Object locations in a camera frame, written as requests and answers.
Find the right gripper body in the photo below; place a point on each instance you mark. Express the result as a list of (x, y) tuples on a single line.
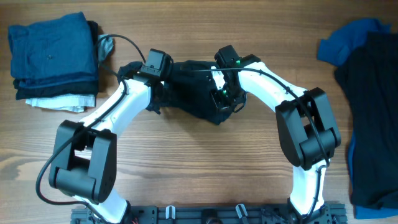
[(227, 98)]

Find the dark green t-shirt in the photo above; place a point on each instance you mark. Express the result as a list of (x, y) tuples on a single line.
[(188, 88)]

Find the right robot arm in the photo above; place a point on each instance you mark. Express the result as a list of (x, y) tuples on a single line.
[(307, 129)]

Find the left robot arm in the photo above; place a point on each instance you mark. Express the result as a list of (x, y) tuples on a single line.
[(86, 168)]

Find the bright blue t-shirt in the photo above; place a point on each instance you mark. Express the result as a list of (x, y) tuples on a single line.
[(336, 50)]

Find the folded light grey garment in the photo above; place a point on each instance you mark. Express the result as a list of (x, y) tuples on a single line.
[(105, 47)]

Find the folded black garment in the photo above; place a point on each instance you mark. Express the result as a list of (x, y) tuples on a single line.
[(62, 88)]

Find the folded white garment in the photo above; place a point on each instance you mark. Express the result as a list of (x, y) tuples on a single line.
[(68, 102)]

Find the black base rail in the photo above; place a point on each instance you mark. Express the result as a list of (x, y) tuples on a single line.
[(265, 214)]

